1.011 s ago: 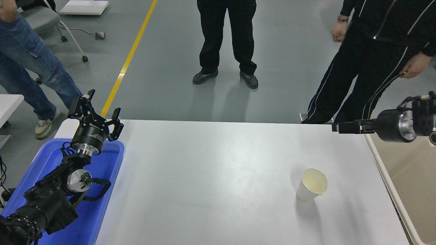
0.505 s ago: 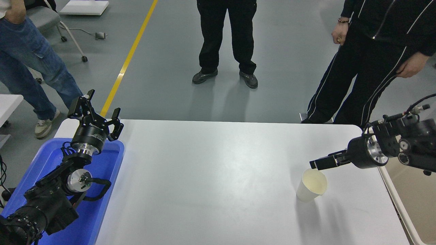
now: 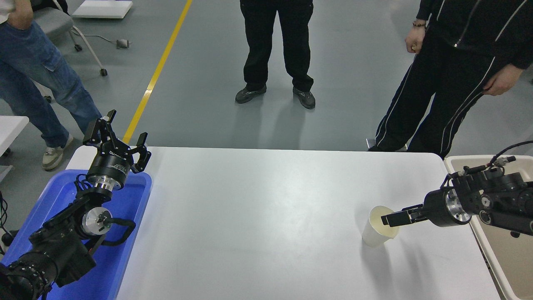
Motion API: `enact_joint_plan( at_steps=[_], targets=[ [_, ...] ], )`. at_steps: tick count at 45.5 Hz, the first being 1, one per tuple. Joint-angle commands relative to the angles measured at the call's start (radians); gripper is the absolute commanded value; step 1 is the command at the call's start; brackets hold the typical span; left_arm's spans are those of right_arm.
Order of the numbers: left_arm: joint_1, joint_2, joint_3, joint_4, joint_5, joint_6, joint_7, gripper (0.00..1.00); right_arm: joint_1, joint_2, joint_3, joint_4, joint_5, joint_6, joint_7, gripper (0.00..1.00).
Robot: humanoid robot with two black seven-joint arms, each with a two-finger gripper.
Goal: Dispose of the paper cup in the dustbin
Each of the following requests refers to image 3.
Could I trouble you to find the person's right hand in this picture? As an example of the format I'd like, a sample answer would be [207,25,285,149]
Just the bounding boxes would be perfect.
[405,27,426,54]

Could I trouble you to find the small white side table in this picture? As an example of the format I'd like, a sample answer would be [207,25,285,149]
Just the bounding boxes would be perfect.
[0,115,30,184]

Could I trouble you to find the person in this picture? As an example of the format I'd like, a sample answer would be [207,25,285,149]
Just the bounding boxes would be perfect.
[234,0,316,110]
[0,0,102,171]
[367,0,533,160]

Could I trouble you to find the person's hand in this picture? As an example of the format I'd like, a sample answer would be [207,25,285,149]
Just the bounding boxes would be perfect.
[7,0,34,30]

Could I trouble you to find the person's left hand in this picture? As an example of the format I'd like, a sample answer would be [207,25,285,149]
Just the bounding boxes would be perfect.
[483,63,524,96]

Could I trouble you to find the black cable bundle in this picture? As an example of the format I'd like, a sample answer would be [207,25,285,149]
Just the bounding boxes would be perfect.
[0,190,19,255]

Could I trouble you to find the white paper cup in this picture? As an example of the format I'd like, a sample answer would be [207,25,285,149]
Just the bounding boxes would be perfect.
[361,205,401,248]

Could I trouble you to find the large pale dustbin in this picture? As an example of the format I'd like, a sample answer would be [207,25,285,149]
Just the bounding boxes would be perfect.
[443,155,533,300]

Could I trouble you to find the blue plastic tray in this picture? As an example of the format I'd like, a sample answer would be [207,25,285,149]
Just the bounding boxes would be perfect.
[0,169,153,300]

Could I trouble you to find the thin white floor cable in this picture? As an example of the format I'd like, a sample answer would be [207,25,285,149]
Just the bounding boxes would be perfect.
[81,33,119,44]

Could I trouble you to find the grey wheeled office chair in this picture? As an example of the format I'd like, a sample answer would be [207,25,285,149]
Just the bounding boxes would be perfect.
[31,0,108,103]

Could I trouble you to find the white flat floor board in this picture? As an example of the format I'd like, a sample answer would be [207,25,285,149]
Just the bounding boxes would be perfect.
[72,0,134,20]

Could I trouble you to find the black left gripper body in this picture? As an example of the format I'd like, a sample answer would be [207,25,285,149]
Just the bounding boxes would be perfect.
[87,141,134,186]

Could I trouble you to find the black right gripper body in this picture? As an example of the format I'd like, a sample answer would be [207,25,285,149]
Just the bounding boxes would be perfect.
[422,188,451,228]

